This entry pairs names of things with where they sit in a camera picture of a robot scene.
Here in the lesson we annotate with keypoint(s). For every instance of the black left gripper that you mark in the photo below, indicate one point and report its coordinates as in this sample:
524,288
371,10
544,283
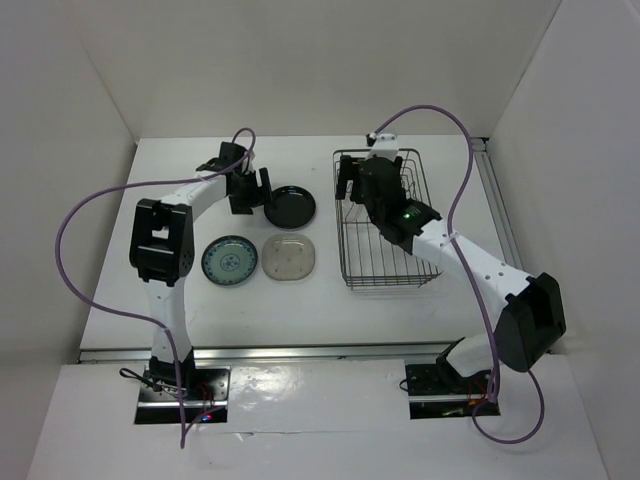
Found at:
258,196

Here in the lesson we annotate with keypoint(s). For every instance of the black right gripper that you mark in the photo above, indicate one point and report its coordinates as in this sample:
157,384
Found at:
348,170

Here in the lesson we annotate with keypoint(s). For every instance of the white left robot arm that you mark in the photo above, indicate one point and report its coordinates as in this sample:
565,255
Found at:
162,249

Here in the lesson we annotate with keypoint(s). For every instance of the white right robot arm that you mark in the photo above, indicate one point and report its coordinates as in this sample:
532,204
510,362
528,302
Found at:
523,314

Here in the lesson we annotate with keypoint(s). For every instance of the black glossy round plate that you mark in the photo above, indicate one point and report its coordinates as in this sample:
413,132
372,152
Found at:
291,207

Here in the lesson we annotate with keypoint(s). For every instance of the blue floral ceramic plate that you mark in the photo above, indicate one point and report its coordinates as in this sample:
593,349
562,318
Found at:
229,260

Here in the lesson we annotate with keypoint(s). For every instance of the smoky grey glass plate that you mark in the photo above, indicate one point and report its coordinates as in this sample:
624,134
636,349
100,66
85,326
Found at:
288,257

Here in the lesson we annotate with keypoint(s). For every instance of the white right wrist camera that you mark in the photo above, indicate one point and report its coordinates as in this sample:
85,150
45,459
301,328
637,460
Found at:
382,145

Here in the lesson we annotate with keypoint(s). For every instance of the grey wire dish rack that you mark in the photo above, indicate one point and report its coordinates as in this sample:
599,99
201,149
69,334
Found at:
367,260

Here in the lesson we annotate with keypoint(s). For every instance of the aluminium right side rail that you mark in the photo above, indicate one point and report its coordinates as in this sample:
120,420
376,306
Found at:
496,202

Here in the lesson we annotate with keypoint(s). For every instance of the aluminium rail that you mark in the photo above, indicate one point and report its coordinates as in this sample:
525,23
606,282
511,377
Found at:
496,202
303,353

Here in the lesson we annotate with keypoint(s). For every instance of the aluminium front rail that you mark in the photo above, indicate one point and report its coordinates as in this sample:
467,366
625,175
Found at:
303,353

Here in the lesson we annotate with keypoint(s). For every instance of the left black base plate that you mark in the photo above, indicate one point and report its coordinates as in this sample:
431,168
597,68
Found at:
205,402

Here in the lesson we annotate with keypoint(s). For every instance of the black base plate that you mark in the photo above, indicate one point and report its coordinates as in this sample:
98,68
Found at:
436,391
205,402

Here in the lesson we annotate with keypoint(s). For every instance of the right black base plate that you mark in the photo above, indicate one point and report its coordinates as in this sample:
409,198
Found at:
436,391

